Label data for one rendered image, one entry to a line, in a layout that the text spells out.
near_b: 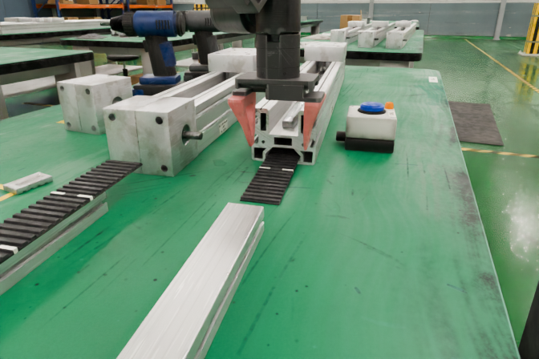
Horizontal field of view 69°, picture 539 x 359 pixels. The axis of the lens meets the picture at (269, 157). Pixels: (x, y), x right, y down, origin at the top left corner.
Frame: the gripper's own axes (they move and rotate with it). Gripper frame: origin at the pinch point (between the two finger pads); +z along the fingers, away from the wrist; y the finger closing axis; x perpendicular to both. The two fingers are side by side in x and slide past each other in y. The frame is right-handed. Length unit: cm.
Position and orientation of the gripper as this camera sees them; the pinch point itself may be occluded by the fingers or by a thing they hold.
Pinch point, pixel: (277, 141)
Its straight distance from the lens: 54.9
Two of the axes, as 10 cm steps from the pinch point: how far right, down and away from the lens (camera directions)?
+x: -2.4, 3.4, -9.1
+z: 0.1, 9.4, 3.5
